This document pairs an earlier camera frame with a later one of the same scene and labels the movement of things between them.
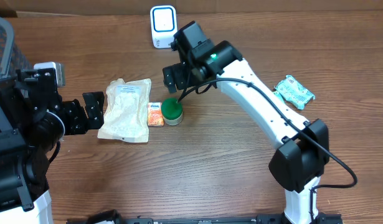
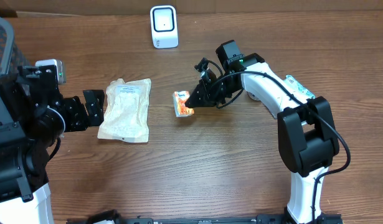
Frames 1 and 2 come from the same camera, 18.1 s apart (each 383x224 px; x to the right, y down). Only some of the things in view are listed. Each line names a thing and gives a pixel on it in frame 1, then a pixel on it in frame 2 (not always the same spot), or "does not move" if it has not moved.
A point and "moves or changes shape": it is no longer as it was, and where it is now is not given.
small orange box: (155, 117) -> (180, 98)
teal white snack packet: (289, 90) does not move
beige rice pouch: (126, 115) does not move
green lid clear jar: (172, 111) moves or changes shape
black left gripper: (81, 123) does not move
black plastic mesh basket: (7, 57) does not move
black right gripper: (177, 78) -> (209, 98)
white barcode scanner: (164, 25) does not move
